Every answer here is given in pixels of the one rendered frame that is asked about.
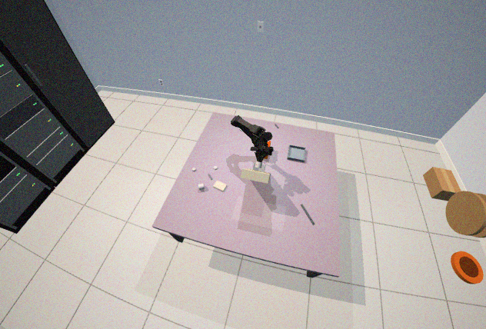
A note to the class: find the beige service panel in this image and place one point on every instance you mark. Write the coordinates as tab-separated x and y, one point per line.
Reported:
255	175

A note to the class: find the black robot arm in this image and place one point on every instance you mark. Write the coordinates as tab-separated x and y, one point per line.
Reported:
254	132

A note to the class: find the beige flat block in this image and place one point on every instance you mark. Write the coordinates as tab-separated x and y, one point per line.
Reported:
220	185

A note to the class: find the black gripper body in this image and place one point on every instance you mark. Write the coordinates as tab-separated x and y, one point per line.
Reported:
258	150

